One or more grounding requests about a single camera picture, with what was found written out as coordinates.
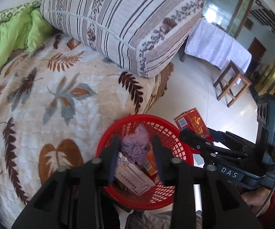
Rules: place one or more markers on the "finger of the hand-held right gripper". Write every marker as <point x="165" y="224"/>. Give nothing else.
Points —
<point x="228" y="140"/>
<point x="194" y="140"/>

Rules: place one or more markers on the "person's right hand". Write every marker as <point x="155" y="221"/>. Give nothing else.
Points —
<point x="254" y="199"/>

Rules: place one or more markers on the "table with white tablecloth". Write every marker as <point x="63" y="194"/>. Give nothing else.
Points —
<point x="214" y="43"/>

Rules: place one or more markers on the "purple paper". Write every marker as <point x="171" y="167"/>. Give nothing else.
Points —
<point x="135" y="145"/>

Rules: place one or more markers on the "red plastic mesh basket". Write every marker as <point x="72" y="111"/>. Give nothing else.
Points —
<point x="161" y="195"/>

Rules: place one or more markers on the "orange barcode box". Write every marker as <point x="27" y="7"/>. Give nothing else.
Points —
<point x="150" y="163"/>

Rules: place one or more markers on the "red cigarette packet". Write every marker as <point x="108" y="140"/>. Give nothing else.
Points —
<point x="190" y="121"/>

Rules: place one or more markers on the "grey quilted cloth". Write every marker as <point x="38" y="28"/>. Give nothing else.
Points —
<point x="151" y="221"/>

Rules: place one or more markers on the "long white medicine box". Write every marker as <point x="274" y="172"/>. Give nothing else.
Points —
<point x="132" y="179"/>

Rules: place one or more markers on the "wooden stool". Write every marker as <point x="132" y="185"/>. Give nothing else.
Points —
<point x="235" y="72"/>

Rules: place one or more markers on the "brown wooden door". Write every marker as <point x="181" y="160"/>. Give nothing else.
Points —
<point x="256" y="50"/>

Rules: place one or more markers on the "striped floral pillow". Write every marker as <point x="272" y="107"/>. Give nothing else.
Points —
<point x="118" y="23"/>

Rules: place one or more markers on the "green duvet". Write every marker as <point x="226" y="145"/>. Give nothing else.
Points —
<point x="3" y="40"/>

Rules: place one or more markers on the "green white patterned quilt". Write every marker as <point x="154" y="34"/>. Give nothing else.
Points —
<point x="6" y="13"/>

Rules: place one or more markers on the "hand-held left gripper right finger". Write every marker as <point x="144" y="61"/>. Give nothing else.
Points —
<point x="161" y="171"/>

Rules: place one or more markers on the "leaf print fleece blanket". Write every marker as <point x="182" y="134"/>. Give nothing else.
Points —
<point x="44" y="114"/>

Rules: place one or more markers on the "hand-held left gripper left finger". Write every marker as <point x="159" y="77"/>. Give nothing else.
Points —
<point x="112" y="169"/>

